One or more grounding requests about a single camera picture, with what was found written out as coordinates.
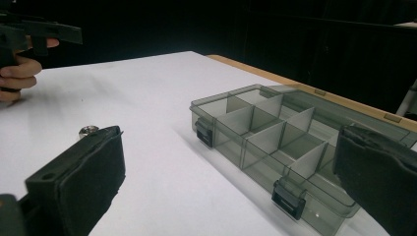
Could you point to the small metal nut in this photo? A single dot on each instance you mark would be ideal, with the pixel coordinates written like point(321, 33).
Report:
point(88, 131)

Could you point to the white metal stand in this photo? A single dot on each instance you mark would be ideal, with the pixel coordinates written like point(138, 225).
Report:
point(407, 100)

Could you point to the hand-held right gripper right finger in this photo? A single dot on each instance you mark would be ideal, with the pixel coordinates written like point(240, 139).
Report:
point(380, 173)

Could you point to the transparent grey compartment box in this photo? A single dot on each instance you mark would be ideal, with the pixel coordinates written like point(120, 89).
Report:
point(278, 144)

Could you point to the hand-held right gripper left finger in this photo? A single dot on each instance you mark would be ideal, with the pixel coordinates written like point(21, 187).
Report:
point(82, 177)

